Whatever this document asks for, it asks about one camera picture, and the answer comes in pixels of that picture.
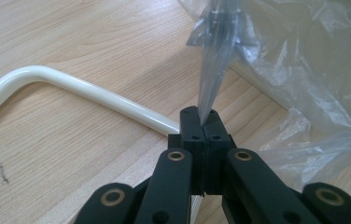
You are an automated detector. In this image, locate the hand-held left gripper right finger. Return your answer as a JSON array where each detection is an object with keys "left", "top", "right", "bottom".
[{"left": 204, "top": 108, "right": 238, "bottom": 196}]

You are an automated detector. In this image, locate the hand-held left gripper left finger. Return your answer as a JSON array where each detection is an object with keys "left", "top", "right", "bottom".
[{"left": 167, "top": 105, "right": 207, "bottom": 196}]

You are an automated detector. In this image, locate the clear plastic bag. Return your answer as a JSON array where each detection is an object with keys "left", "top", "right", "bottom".
[{"left": 177, "top": 0, "right": 351, "bottom": 191}]

